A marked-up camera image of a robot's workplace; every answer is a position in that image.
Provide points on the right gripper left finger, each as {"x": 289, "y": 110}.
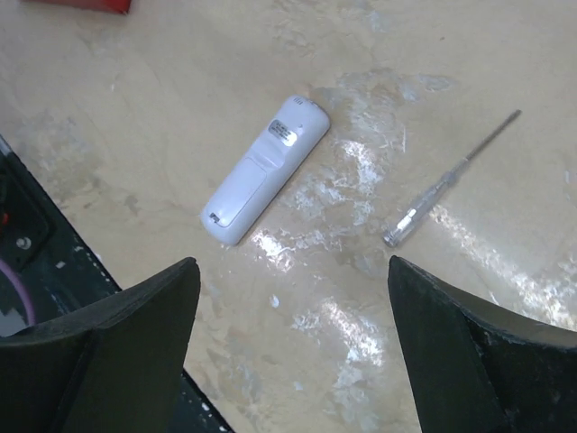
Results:
{"x": 112, "y": 366}

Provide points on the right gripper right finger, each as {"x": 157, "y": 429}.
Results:
{"x": 476, "y": 367}

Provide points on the white remote control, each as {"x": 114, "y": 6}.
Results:
{"x": 256, "y": 179}

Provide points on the red snack packet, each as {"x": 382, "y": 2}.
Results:
{"x": 105, "y": 6}

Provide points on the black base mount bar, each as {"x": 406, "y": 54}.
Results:
{"x": 48, "y": 271}

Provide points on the clear handle screwdriver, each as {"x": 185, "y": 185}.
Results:
{"x": 395, "y": 235}

